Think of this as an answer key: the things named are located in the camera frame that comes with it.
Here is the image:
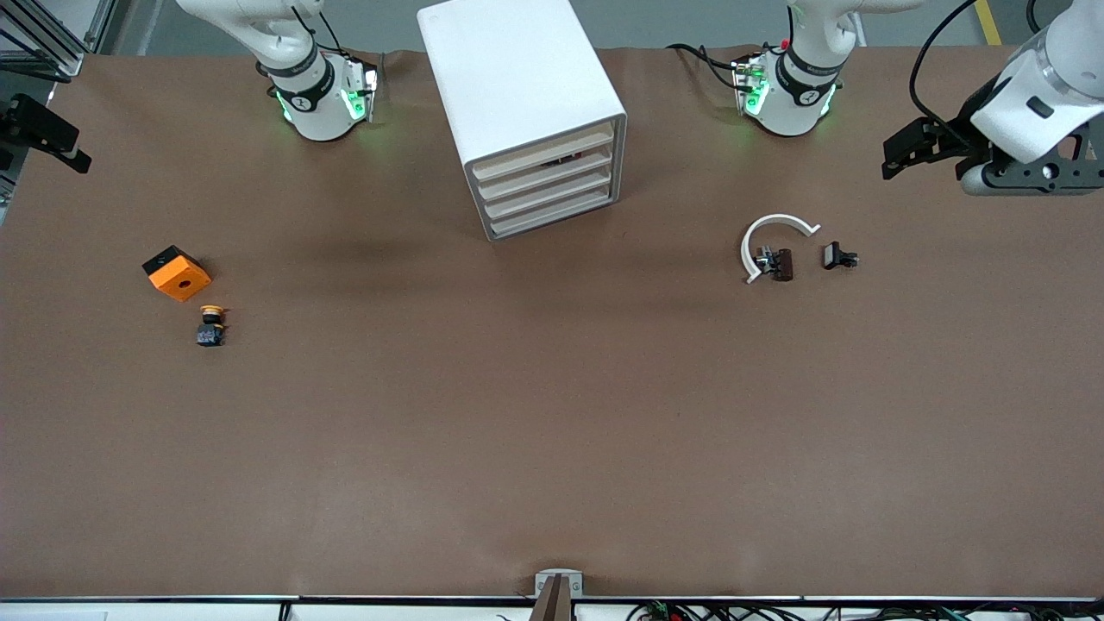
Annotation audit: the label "white plastic drawer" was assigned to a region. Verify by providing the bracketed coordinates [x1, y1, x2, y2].
[474, 141, 620, 203]
[471, 119, 618, 184]
[485, 183, 624, 241]
[480, 162, 622, 222]

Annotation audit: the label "white drawer cabinet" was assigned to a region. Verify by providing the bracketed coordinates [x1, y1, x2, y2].
[417, 0, 628, 242]

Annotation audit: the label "white curved plastic piece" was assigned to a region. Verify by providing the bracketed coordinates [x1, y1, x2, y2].
[741, 213, 821, 285]

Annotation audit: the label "dark brown clip component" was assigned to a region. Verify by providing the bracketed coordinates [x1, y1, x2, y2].
[755, 247, 795, 283]

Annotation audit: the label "orange box with hole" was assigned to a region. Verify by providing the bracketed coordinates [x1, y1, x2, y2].
[142, 245, 212, 303]

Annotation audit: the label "brown table mat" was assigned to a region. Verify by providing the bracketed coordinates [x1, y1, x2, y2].
[0, 45, 1104, 599]

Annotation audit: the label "black left arm wrist cable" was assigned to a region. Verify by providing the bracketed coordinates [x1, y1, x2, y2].
[910, 0, 984, 123]

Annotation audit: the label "aluminium frame rails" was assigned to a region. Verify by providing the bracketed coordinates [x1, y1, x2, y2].
[0, 0, 117, 85]

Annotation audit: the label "yellow push button switch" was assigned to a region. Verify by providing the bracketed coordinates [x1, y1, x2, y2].
[196, 304, 228, 348]

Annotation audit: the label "black left arm base cable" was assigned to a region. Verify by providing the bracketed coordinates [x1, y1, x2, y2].
[666, 43, 744, 91]

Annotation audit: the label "black arm base cable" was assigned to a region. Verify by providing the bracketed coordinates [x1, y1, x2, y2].
[292, 4, 348, 61]
[666, 43, 744, 91]

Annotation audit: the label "black right arm base cable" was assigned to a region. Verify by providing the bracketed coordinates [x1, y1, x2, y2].
[292, 4, 348, 61]

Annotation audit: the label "black cable bundle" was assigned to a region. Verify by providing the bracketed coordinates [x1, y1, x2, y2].
[623, 599, 1104, 621]

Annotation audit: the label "grey metal bracket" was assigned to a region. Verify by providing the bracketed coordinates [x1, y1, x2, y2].
[534, 568, 585, 599]

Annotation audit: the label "brown post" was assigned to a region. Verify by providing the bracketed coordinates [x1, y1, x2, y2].
[528, 575, 574, 621]

